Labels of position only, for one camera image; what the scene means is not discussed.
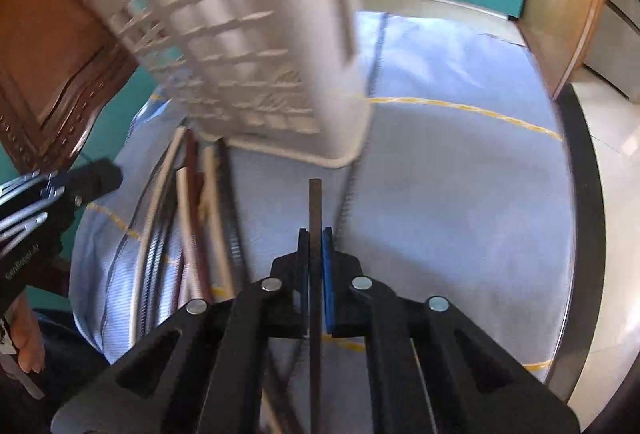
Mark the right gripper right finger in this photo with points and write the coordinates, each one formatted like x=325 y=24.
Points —
x=342 y=310

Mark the black chopstick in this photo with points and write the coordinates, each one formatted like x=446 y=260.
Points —
x=315 y=303
x=230 y=218

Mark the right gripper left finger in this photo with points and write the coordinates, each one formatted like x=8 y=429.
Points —
x=289 y=313

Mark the white plastic utensil basket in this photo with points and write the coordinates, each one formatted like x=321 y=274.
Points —
x=280 y=77

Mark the dark red chopstick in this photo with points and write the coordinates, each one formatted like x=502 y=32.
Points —
x=194 y=185

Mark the beige chopstick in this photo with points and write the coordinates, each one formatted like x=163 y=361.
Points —
x=145 y=241

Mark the black chopstick on cloth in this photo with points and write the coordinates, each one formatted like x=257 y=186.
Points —
x=230 y=218

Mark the light blue table cloth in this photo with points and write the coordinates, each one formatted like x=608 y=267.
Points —
x=462 y=190

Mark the brown wooden chair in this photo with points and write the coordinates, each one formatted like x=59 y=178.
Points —
x=60 y=66

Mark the left hand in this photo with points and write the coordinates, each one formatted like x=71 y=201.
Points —
x=26 y=336

